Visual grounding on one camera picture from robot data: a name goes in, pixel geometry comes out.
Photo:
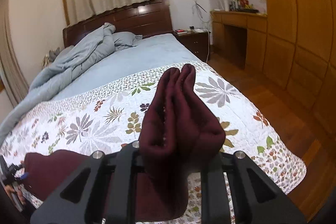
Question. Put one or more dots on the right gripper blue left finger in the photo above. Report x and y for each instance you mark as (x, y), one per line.
(101, 190)

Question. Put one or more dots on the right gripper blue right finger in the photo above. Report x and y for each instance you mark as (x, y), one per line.
(234, 184)

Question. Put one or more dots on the maroon pants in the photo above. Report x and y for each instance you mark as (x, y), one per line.
(179, 135)

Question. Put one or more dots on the floral white quilt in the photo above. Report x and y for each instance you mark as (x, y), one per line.
(110, 117)

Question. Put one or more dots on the side window curtain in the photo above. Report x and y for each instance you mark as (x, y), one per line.
(15, 83)

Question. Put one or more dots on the light blue comforter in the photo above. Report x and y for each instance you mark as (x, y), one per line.
(68, 63)

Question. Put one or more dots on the light blue bed sheet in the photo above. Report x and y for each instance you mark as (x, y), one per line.
(153, 52)

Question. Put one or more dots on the light blue pillow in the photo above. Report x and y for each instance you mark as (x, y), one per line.
(125, 40)

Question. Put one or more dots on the dark wooden nightstand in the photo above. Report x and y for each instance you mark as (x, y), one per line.
(197, 43)

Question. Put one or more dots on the wooden wardrobe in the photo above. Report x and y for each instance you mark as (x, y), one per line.
(300, 54)

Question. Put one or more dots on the wooden desk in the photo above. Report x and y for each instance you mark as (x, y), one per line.
(240, 38)

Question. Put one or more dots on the dark wooden headboard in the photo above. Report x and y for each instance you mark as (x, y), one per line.
(149, 18)

